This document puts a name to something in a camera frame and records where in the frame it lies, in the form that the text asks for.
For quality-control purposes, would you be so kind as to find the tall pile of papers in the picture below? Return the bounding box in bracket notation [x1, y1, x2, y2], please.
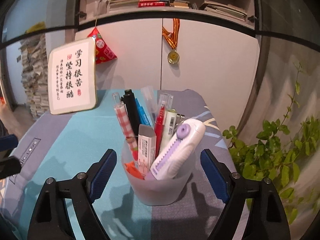
[20, 34, 49, 119]

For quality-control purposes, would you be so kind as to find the framed calligraphy board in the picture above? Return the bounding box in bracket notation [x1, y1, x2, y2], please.
[48, 37, 98, 115]

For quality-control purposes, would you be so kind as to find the grey wall bookshelf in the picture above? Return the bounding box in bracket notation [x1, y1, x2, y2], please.
[77, 0, 258, 27]

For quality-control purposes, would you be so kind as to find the white and green pen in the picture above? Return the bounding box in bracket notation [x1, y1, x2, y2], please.
[159, 108, 178, 151]

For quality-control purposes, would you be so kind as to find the stack of white booklets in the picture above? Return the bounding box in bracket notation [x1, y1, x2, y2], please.
[107, 0, 140, 10]

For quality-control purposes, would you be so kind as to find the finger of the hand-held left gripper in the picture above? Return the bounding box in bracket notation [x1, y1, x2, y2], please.
[0, 134, 19, 152]
[0, 156, 22, 180]

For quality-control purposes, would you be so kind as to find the blue pen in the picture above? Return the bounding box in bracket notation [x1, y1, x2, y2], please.
[135, 97, 152, 128]

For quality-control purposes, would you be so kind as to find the clear plastic pen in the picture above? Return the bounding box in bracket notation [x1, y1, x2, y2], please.
[157, 92, 174, 113]

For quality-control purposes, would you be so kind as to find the clear cup with pens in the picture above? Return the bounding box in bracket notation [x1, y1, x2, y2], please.
[94, 0, 108, 14]

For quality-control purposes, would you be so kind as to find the white lower cabinet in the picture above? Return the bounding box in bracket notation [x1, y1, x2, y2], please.
[95, 12, 260, 98]

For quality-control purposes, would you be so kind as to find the green potted plant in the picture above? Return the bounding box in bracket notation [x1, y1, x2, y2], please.
[222, 62, 320, 227]

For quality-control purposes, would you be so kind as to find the black framed glass door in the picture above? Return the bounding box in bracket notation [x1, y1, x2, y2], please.
[0, 0, 80, 50]
[251, 0, 320, 43]

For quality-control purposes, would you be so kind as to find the black pen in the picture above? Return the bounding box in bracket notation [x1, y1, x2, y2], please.
[121, 89, 142, 140]

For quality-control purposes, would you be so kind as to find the stack of worn booklets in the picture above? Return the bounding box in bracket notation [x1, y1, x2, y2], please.
[200, 0, 247, 22]

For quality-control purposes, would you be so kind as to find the red checked strawberry pen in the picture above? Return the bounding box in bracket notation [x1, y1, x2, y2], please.
[112, 92, 139, 161]

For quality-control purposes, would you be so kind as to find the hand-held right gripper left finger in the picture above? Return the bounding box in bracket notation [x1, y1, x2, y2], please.
[27, 149, 118, 240]

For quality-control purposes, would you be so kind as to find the red triangular hanging ornament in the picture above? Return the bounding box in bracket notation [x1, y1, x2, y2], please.
[86, 0, 118, 65]

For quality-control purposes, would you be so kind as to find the gold medal with striped ribbon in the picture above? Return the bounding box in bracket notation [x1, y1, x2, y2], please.
[161, 18, 181, 65]

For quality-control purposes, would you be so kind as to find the white eraser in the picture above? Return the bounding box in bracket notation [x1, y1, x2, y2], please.
[137, 124, 157, 178]

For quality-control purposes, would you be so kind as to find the thick red book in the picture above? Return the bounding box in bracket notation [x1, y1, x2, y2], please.
[138, 0, 170, 7]

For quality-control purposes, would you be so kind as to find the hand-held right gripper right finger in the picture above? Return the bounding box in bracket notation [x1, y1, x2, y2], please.
[200, 149, 292, 240]

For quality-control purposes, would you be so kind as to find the white and purple correction tape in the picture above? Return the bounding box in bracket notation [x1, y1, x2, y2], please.
[149, 117, 207, 180]

